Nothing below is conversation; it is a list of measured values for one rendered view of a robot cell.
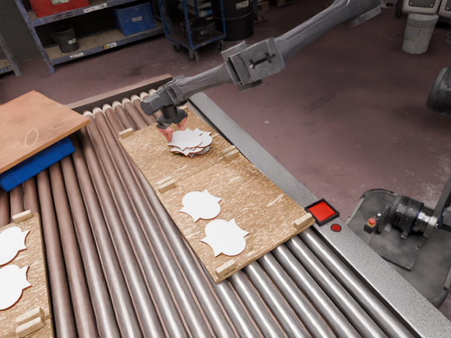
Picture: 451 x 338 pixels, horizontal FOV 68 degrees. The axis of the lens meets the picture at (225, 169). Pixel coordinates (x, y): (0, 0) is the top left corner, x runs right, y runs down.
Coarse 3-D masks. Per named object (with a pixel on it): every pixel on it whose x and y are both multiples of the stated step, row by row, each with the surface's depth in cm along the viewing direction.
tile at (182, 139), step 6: (174, 132) 133; (180, 132) 133; (186, 132) 132; (192, 132) 132; (174, 138) 130; (180, 138) 130; (186, 138) 129; (192, 138) 129; (198, 138) 128; (168, 144) 127; (174, 144) 127; (180, 144) 127; (186, 144) 126; (192, 144) 126; (198, 144) 125
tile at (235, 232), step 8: (208, 224) 101; (216, 224) 101; (224, 224) 101; (232, 224) 101; (208, 232) 99; (216, 232) 99; (224, 232) 99; (232, 232) 98; (240, 232) 98; (248, 232) 98; (208, 240) 97; (216, 240) 97; (224, 240) 96; (232, 240) 96; (240, 240) 96; (216, 248) 95; (224, 248) 94; (232, 248) 94; (240, 248) 94; (216, 256) 93; (232, 256) 93
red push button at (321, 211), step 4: (320, 204) 105; (324, 204) 105; (312, 208) 104; (316, 208) 104; (320, 208) 104; (324, 208) 103; (328, 208) 103; (312, 212) 103; (316, 212) 103; (320, 212) 102; (324, 212) 102; (328, 212) 102; (332, 212) 102; (316, 216) 101; (320, 216) 101; (324, 216) 101; (328, 216) 101; (320, 220) 100
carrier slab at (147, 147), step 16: (192, 112) 153; (144, 128) 147; (176, 128) 144; (192, 128) 143; (208, 128) 142; (128, 144) 139; (144, 144) 138; (160, 144) 137; (224, 144) 132; (144, 160) 130; (160, 160) 129; (176, 160) 128; (192, 160) 127; (208, 160) 126; (144, 176) 124; (160, 176) 122; (176, 176) 121
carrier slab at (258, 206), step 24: (216, 168) 122; (240, 168) 120; (168, 192) 115; (216, 192) 112; (240, 192) 111; (264, 192) 110; (240, 216) 104; (264, 216) 103; (288, 216) 102; (192, 240) 99; (264, 240) 96; (216, 264) 92; (240, 264) 91
